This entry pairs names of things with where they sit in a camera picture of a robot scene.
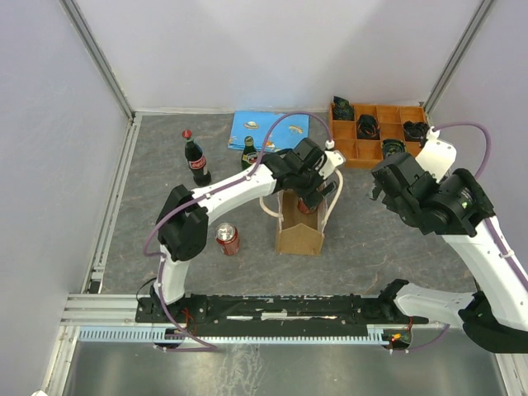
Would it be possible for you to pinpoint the cola bottle red cap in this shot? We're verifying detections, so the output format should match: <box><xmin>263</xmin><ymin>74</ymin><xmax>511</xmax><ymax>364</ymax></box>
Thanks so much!
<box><xmin>181</xmin><ymin>130</ymin><xmax>211</xmax><ymax>186</ymax></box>

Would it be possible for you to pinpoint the dark rolled item top-left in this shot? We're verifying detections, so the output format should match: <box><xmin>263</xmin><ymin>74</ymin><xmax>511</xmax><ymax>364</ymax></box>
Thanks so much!
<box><xmin>332</xmin><ymin>96</ymin><xmax>355</xmax><ymax>121</ymax></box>

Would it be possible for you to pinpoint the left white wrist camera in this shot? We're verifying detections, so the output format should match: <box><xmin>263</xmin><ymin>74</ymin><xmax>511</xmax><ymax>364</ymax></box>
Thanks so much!
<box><xmin>318</xmin><ymin>140</ymin><xmax>346</xmax><ymax>180</ymax></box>

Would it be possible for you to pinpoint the dark rolled item right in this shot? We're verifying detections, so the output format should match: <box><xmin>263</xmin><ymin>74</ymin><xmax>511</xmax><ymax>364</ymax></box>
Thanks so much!
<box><xmin>403</xmin><ymin>120</ymin><xmax>430</xmax><ymax>142</ymax></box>

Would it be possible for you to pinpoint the light blue cable duct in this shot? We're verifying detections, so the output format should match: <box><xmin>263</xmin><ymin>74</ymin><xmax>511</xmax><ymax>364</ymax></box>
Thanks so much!
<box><xmin>78</xmin><ymin>325</ymin><xmax>389</xmax><ymax>346</ymax></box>

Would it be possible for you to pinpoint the red cola can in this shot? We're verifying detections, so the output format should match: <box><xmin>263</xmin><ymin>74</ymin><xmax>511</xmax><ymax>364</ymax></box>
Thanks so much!
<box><xmin>297</xmin><ymin>197</ymin><xmax>318</xmax><ymax>215</ymax></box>
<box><xmin>215</xmin><ymin>223</ymin><xmax>240</xmax><ymax>256</ymax></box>

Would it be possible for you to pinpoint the orange wooden compartment tray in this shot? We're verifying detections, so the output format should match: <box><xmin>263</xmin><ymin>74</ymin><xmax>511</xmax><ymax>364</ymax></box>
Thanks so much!
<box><xmin>328</xmin><ymin>103</ymin><xmax>427</xmax><ymax>169</ymax></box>

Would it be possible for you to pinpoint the aluminium frame rail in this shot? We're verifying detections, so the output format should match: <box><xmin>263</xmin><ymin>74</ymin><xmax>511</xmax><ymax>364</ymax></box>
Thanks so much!
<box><xmin>59</xmin><ymin>0</ymin><xmax>135</xmax><ymax>120</ymax></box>

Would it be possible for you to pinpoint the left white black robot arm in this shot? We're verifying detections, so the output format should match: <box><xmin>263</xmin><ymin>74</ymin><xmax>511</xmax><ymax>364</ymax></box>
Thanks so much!
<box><xmin>144</xmin><ymin>138</ymin><xmax>345</xmax><ymax>322</ymax></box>

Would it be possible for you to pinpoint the brown canvas tote bag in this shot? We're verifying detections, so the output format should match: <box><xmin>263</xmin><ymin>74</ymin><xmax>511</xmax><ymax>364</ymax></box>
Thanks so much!
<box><xmin>259</xmin><ymin>170</ymin><xmax>344</xmax><ymax>256</ymax></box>

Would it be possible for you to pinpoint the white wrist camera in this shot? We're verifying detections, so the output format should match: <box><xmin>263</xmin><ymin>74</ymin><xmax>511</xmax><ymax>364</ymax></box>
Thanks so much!
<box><xmin>416</xmin><ymin>127</ymin><xmax>457</xmax><ymax>182</ymax></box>
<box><xmin>318</xmin><ymin>140</ymin><xmax>346</xmax><ymax>180</ymax></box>

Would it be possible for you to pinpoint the dark rolled item centre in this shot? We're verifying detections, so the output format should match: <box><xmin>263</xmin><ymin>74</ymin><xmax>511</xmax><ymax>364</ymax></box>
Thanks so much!
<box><xmin>356</xmin><ymin>114</ymin><xmax>380</xmax><ymax>140</ymax></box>

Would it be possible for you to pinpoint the dark rolled item bottom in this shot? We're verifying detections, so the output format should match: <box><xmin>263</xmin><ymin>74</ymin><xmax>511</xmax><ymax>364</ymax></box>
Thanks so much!
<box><xmin>381</xmin><ymin>139</ymin><xmax>407</xmax><ymax>159</ymax></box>

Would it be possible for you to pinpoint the blue patterned cloth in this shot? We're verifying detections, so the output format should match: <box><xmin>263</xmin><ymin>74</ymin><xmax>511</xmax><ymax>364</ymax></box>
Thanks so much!
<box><xmin>228</xmin><ymin>111</ymin><xmax>309</xmax><ymax>152</ymax></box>

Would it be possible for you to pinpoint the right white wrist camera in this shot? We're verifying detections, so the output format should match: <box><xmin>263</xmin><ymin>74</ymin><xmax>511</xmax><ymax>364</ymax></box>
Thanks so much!
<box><xmin>416</xmin><ymin>127</ymin><xmax>457</xmax><ymax>182</ymax></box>

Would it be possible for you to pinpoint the green glass bottle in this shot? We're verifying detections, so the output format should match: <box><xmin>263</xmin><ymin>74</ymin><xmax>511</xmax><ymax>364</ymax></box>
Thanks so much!
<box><xmin>241</xmin><ymin>136</ymin><xmax>258</xmax><ymax>170</ymax></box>

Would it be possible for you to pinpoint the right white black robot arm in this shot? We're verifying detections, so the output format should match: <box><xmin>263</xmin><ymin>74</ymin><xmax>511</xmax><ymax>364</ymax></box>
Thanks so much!
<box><xmin>371</xmin><ymin>153</ymin><xmax>527</xmax><ymax>354</ymax></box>

